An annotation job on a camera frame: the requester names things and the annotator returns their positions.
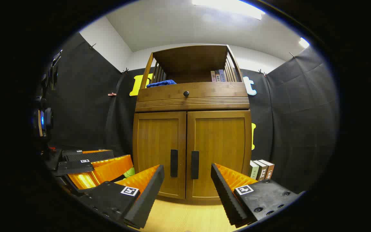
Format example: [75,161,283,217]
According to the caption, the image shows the wooden shoe cabinet door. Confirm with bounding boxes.
[186,110,252,202]
[133,111,186,199]

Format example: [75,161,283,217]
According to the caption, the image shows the green standing book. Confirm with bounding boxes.
[249,160,259,180]

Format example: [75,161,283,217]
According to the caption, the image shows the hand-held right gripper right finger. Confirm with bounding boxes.
[211,163,302,227]

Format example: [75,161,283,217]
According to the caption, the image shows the wooden cabinet drawer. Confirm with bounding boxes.
[135,82,250,112]

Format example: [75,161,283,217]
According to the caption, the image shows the black backdrop cloth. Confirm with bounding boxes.
[44,32,339,194]

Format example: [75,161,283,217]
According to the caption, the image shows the black door handle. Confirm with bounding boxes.
[191,150,199,179]
[170,149,178,178]

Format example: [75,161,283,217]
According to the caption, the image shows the long ceiling light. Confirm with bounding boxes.
[192,0,266,20]

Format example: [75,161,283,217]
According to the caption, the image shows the dark brown standing book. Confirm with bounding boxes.
[255,160,267,181]

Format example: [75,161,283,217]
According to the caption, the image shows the reddish brown standing book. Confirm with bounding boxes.
[260,159,275,180]

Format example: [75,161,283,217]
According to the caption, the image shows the wooden double-door shoe cabinet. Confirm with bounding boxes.
[132,44,253,205]

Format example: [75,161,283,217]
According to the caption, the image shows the blue cloth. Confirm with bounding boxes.
[146,80,177,88]

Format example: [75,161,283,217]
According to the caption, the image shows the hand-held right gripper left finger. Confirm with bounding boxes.
[76,164,165,230]

